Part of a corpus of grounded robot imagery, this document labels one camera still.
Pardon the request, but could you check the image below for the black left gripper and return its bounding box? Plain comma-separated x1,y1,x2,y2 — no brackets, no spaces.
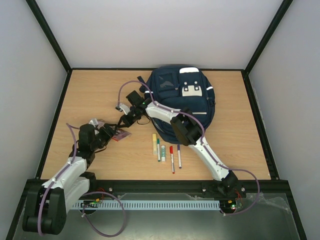
92,123,119,150

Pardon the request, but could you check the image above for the illustrated book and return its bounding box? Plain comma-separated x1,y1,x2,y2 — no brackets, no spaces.
95,119,131,142

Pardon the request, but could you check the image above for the navy blue student backpack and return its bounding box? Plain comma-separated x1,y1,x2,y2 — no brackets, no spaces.
137,64,216,130

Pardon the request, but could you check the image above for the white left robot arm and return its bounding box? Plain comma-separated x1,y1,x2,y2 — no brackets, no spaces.
22,120,117,236

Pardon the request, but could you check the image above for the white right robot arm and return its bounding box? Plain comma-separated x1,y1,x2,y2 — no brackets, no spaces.
115,91,238,196

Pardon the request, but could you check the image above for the yellow highlighter pen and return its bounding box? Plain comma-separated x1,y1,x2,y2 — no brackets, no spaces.
152,133,158,155

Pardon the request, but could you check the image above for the green marker pen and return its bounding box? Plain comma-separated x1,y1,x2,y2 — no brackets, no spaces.
156,138,161,162

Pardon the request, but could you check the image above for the white glue stick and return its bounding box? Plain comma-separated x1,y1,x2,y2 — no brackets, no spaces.
161,145,166,162

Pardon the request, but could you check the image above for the red marker pen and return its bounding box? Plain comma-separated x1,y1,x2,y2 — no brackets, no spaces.
169,145,175,174

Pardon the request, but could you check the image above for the purple marker pen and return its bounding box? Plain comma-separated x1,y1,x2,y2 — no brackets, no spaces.
177,144,182,169

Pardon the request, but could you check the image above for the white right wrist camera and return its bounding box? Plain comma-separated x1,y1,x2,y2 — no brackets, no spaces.
115,103,130,115

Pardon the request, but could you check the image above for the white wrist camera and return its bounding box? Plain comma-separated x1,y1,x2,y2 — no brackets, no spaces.
89,118,100,128
115,103,130,115

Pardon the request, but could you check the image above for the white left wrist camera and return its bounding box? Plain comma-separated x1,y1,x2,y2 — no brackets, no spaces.
89,118,100,128

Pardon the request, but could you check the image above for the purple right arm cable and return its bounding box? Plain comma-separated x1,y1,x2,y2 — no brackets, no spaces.
116,80,261,217

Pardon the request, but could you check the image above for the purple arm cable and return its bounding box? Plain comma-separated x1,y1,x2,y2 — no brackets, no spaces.
36,122,127,237
116,80,261,217

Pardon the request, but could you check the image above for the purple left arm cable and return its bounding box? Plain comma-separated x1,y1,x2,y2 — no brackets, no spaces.
36,122,127,237

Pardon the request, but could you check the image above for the light blue cable duct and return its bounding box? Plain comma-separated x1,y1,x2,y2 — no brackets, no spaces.
71,200,221,211

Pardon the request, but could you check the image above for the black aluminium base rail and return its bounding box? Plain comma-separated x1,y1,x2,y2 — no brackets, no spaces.
22,179,293,200

